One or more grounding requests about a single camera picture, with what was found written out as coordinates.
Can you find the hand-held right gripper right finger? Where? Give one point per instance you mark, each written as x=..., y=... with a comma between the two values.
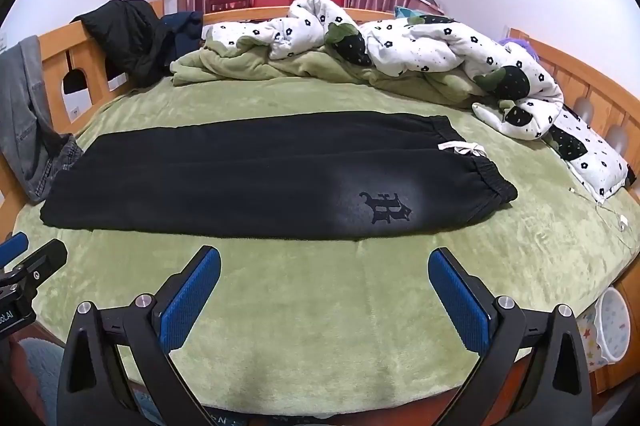
x=460, y=301

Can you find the wooden bed frame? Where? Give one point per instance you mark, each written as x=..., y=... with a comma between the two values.
x=55, y=55

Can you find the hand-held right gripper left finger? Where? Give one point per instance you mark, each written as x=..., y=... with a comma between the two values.
x=192, y=296

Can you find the black pants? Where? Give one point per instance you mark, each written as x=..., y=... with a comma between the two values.
x=225, y=176

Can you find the white star print bin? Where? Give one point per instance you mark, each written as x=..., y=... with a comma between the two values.
x=612, y=331

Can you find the navy blue garment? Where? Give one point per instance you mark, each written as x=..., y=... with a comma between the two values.
x=182, y=28

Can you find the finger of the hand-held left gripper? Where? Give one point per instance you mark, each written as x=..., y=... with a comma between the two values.
x=12, y=248
x=42, y=266

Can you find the purple cloth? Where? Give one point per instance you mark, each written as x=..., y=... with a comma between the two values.
x=520, y=43

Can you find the person's light blue fleece clothing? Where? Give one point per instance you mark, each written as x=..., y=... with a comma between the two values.
x=42, y=371

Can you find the dark wooden chair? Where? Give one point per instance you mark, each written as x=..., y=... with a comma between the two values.
x=230, y=2

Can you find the white floral pillow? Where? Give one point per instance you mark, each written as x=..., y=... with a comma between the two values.
x=595, y=155

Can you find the white floral quilt green lining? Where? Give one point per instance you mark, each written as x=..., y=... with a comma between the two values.
x=425, y=40

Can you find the black jacket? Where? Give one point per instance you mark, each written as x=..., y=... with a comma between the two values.
x=130, y=35

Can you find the teal pillow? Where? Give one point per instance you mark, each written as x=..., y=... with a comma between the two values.
x=407, y=12

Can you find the green fleece bed sheet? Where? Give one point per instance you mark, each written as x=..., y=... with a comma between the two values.
x=320, y=316

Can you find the grey jeans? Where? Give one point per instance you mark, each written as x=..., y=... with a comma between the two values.
x=22, y=105

